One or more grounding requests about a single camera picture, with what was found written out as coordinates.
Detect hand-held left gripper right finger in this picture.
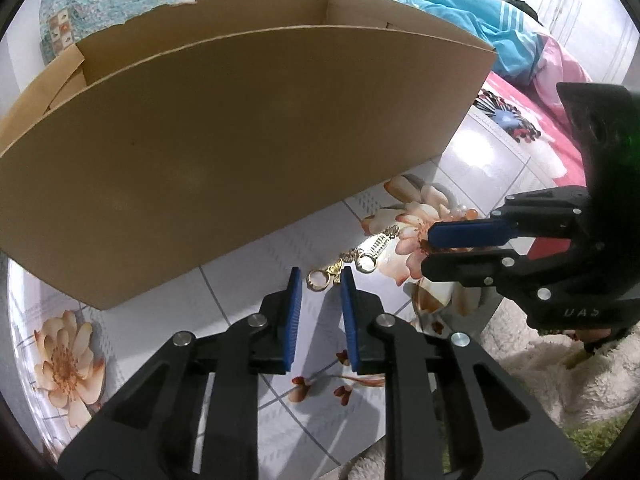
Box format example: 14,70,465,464
340,266,587,480

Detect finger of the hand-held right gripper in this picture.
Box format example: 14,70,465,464
427,186,591,251
422,240,576,313

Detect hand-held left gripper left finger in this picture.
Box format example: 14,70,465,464
57,266,303,480

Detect peach bead bracelet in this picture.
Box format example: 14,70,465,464
447,202,483,223

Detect gold chain with rhinestone charms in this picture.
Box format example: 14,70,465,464
306,225,403,292

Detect brown cardboard box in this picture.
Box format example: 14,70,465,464
0,0,497,311

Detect white fluffy rug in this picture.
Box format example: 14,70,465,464
347,290,638,480

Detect white wardrobe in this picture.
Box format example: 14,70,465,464
475,0,626,86

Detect black fuzzy object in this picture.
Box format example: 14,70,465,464
502,0,538,22

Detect blue striped garment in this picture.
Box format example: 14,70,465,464
377,0,543,83

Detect green plush mat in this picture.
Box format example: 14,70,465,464
565,410,631,466

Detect teal patterned cloth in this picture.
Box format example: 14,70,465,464
39,0,201,66

